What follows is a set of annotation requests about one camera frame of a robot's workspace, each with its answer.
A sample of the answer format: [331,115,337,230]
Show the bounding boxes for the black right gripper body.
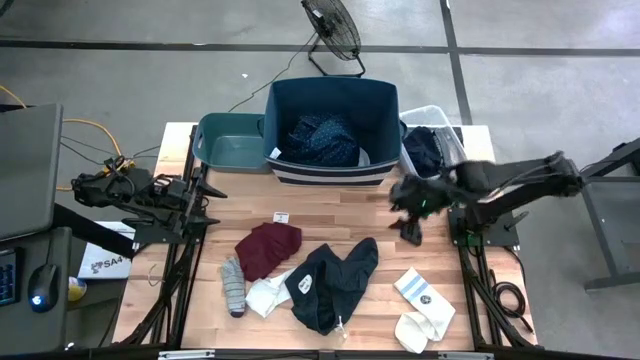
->
[388,172,454,222]

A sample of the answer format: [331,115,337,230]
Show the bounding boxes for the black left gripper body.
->
[151,173,204,230]

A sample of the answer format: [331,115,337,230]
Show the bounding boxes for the black cloth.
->
[402,125,445,179]

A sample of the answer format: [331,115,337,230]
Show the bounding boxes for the maroon cloth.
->
[234,222,304,283]

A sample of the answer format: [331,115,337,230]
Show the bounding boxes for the white cloth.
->
[244,268,297,319]

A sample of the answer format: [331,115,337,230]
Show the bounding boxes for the navy white-dotted cloth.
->
[287,113,362,169]

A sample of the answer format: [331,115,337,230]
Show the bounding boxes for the teal plastic bin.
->
[192,112,274,175]

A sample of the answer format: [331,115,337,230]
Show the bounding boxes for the white sock with blue stripes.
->
[393,266,457,343]

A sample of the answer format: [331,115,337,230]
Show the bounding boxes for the grey striped sock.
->
[220,256,248,319]

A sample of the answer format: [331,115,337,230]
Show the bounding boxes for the dark navy knit shorts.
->
[284,237,380,337]

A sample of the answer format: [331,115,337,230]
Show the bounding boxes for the clear plastic bin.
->
[398,104,469,180]

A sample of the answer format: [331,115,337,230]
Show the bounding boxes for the navy white striped fabric basket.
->
[257,75,409,187]

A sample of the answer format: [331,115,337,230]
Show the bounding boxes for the white printed box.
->
[77,221,137,281]

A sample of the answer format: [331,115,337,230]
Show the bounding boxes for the plain cream sock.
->
[393,310,431,355]

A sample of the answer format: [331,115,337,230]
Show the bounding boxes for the yellow round object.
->
[67,275,88,303]

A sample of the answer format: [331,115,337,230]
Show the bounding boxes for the grey computer monitor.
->
[0,103,65,242]

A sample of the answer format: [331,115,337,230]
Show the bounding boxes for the black computer mouse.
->
[27,263,60,314]

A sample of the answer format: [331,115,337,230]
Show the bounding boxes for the backlit black keyboard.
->
[0,247,21,307]

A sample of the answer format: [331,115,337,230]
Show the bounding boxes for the grey side table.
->
[579,137,640,292]

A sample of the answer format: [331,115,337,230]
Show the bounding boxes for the black metal floor fan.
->
[300,0,367,79]

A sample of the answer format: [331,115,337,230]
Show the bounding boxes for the dark grey desk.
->
[0,227,74,360]

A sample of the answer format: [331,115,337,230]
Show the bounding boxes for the black aluminium table frame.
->
[112,122,541,360]

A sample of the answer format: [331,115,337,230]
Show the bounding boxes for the yellow cable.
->
[0,84,136,194]

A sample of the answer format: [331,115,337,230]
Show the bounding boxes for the thin black cable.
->
[59,134,161,166]

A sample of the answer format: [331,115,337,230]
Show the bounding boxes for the coiled black cable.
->
[489,247,535,334]

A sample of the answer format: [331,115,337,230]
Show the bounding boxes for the black fan cable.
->
[228,32,319,114]

